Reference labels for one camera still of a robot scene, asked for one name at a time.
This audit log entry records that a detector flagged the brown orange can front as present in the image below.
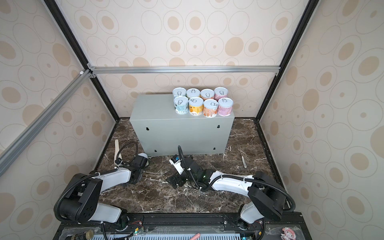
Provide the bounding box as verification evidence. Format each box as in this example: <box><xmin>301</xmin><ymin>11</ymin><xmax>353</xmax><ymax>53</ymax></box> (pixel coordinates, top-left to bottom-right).
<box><xmin>203</xmin><ymin>99</ymin><xmax>219</xmax><ymax>118</ymax></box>

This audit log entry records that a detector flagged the brown orange can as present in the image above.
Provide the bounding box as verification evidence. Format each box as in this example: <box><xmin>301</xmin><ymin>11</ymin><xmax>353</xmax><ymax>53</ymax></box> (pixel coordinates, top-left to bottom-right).
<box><xmin>203</xmin><ymin>99</ymin><xmax>219</xmax><ymax>118</ymax></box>
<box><xmin>200</xmin><ymin>89</ymin><xmax>215</xmax><ymax>101</ymax></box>

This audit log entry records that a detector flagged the yellow can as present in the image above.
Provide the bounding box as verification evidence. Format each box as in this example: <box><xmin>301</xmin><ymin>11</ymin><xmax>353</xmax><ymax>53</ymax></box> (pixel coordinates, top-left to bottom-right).
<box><xmin>186</xmin><ymin>88</ymin><xmax>201</xmax><ymax>99</ymax></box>
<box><xmin>189</xmin><ymin>97</ymin><xmax>204</xmax><ymax>116</ymax></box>

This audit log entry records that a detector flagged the teal can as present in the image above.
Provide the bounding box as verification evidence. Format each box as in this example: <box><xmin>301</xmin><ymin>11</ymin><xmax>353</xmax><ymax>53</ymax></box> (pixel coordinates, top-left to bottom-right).
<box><xmin>174</xmin><ymin>96</ymin><xmax>189</xmax><ymax>115</ymax></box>
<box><xmin>172</xmin><ymin>87</ymin><xmax>187</xmax><ymax>99</ymax></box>

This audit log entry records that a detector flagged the pink can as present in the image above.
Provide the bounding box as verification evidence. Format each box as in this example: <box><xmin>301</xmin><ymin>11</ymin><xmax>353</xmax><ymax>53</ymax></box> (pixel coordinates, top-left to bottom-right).
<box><xmin>214</xmin><ymin>87</ymin><xmax>229</xmax><ymax>101</ymax></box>
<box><xmin>218</xmin><ymin>98</ymin><xmax>234</xmax><ymax>117</ymax></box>

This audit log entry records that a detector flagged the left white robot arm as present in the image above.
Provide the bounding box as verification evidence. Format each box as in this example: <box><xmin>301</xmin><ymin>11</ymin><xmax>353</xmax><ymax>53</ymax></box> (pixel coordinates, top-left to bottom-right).
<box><xmin>54</xmin><ymin>153</ymin><xmax>149</xmax><ymax>229</ymax></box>

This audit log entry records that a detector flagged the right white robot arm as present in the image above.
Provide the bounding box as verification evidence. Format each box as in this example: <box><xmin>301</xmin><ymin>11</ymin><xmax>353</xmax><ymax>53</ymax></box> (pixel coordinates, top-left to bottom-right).
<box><xmin>167</xmin><ymin>155</ymin><xmax>296</xmax><ymax>225</ymax></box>

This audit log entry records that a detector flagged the green can upper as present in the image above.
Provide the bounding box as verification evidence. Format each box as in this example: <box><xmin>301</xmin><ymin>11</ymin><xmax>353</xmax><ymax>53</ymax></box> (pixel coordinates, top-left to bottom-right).
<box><xmin>138</xmin><ymin>153</ymin><xmax>149</xmax><ymax>159</ymax></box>

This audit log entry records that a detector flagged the wooden spatula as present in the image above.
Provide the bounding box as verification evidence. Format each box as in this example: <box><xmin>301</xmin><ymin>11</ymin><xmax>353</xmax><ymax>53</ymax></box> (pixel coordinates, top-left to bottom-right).
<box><xmin>114</xmin><ymin>140</ymin><xmax>121</xmax><ymax>166</ymax></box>

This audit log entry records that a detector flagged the grey metal cabinet box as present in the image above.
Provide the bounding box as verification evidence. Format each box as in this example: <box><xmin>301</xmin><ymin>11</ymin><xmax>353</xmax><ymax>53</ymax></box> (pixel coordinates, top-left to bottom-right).
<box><xmin>130</xmin><ymin>94</ymin><xmax>235</xmax><ymax>157</ymax></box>

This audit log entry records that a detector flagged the pink marker pen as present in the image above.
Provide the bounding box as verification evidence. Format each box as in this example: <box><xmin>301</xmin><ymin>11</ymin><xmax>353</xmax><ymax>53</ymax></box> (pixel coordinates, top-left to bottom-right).
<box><xmin>190</xmin><ymin>233</ymin><xmax>201</xmax><ymax>240</ymax></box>

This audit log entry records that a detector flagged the pink toy figure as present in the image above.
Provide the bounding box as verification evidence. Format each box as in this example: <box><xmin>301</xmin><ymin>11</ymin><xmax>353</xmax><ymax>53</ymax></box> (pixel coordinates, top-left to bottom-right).
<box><xmin>281</xmin><ymin>227</ymin><xmax>297</xmax><ymax>240</ymax></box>

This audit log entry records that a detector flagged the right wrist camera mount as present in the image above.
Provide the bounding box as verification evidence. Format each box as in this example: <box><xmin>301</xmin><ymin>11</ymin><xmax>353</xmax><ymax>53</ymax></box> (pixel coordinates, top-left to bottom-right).
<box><xmin>169</xmin><ymin>155</ymin><xmax>184</xmax><ymax>175</ymax></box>

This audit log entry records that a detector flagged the white handled fork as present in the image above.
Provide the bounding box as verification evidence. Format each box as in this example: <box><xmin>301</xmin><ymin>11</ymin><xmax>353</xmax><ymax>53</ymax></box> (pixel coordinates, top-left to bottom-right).
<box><xmin>241</xmin><ymin>156</ymin><xmax>247</xmax><ymax>169</ymax></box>

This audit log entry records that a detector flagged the black base frame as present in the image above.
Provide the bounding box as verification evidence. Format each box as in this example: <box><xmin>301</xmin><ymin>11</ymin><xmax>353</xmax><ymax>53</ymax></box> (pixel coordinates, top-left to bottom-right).
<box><xmin>54</xmin><ymin>213</ymin><xmax>311</xmax><ymax>240</ymax></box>

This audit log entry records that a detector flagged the horizontal aluminium rail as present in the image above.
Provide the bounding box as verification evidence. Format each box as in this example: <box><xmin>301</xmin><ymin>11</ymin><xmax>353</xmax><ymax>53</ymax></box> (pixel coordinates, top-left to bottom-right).
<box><xmin>91</xmin><ymin>66</ymin><xmax>280</xmax><ymax>74</ymax></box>

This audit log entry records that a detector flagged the left diagonal aluminium rail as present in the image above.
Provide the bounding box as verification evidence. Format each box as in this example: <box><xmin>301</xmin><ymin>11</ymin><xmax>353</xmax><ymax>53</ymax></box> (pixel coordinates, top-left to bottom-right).
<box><xmin>1</xmin><ymin>69</ymin><xmax>91</xmax><ymax>175</ymax></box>

